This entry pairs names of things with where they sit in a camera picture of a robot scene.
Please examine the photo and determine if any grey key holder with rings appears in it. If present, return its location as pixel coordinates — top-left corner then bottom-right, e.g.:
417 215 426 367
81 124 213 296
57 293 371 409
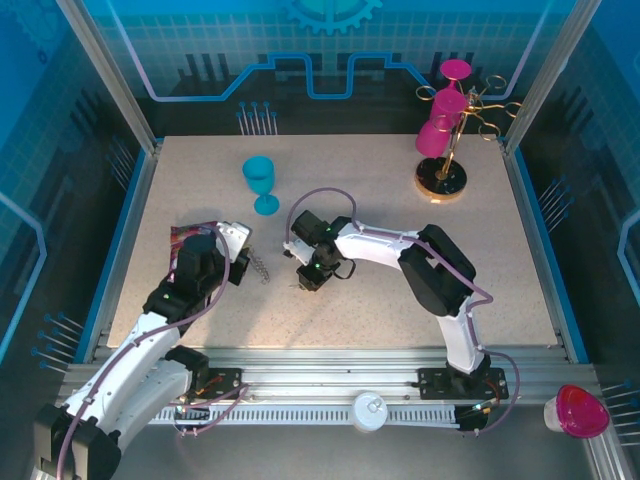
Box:
247 244 272 286

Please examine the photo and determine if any purple snack bag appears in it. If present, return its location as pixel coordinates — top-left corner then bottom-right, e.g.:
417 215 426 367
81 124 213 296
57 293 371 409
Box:
169 222 219 274

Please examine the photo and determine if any teal plastic goblet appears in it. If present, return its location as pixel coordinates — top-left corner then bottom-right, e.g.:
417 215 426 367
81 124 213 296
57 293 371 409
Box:
242 155 281 216

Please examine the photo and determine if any pink plastic goblet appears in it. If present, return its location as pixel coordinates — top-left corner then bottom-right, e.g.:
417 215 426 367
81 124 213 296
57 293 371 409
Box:
414 115 455 158
430 58 473 124

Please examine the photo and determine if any white round cylinder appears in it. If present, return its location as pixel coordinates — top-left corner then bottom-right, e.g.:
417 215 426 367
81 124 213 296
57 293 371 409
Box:
352 390 389 432

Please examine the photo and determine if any pink cup outside table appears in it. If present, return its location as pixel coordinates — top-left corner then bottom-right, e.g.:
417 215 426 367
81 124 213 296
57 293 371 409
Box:
543 383 611 440

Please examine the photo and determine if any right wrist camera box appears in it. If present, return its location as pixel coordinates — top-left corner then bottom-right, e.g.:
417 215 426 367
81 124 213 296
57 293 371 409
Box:
281 238 316 267

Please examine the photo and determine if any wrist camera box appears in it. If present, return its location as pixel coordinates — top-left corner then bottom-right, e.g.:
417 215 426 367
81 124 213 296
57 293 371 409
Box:
213 219 252 257
281 238 316 267

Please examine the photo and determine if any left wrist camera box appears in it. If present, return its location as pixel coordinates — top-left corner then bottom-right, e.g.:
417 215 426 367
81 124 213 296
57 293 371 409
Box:
213 219 252 257

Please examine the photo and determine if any aluminium side rail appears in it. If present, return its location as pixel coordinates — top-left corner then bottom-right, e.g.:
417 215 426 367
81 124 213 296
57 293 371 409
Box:
82 142 164 364
501 142 576 364

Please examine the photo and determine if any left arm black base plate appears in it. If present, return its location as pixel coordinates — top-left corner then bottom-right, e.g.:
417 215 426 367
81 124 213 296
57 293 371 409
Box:
199 368 250 401

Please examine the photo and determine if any gold wire glass rack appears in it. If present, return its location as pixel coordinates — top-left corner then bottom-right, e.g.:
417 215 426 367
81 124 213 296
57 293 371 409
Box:
413 74 524 204

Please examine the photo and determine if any aluminium mounting rail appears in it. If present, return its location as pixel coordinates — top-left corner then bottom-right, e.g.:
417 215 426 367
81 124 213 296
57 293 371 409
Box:
62 347 601 401

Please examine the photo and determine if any white slotted cable duct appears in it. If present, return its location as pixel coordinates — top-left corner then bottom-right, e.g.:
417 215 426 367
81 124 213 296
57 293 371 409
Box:
149 403 462 427

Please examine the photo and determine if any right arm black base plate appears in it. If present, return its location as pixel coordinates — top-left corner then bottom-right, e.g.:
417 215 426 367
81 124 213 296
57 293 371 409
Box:
417 367 510 401

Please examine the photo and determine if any aluminium frame post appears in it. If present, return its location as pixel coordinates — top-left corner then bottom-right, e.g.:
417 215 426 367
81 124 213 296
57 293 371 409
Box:
499 0 594 156
55 0 162 154

